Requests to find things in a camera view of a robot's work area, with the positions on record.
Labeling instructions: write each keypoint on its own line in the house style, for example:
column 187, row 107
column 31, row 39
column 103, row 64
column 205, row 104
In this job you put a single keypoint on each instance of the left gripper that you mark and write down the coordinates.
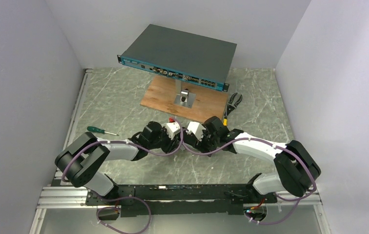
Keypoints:
column 178, row 142

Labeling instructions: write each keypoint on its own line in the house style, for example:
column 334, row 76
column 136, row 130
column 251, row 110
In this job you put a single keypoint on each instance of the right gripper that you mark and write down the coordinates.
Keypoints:
column 191, row 142

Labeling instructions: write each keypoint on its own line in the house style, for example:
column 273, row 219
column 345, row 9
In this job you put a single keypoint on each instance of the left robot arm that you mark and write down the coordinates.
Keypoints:
column 80, row 161

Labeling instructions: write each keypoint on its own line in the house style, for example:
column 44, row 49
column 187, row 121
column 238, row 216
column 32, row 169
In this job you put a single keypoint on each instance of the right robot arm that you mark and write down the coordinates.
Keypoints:
column 295, row 170

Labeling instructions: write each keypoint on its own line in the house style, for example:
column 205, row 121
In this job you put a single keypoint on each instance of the wooden base board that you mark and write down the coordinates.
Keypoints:
column 161, row 93

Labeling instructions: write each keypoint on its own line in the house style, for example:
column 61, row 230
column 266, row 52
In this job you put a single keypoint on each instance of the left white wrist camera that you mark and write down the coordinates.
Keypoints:
column 172, row 129

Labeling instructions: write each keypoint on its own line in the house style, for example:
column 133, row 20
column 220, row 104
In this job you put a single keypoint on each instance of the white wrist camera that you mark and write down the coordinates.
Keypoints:
column 172, row 129
column 197, row 129

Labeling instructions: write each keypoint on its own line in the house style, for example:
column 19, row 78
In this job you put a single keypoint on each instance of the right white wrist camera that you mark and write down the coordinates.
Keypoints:
column 197, row 129

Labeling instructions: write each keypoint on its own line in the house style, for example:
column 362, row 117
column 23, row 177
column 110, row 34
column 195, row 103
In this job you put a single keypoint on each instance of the black handled pliers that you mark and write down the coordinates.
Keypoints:
column 233, row 103

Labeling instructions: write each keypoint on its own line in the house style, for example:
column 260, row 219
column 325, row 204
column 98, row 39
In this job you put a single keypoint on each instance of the metal stand bracket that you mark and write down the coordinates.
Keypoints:
column 183, row 96

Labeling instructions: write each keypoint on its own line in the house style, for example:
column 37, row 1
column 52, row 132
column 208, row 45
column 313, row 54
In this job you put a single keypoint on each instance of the teal network switch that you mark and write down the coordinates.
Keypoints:
column 180, row 55

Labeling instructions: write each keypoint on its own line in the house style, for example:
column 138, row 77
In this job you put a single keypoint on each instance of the green handled screwdriver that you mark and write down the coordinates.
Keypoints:
column 94, row 129

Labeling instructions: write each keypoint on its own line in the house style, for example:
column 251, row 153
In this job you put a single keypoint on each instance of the aluminium frame rail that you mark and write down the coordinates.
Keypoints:
column 57, row 195

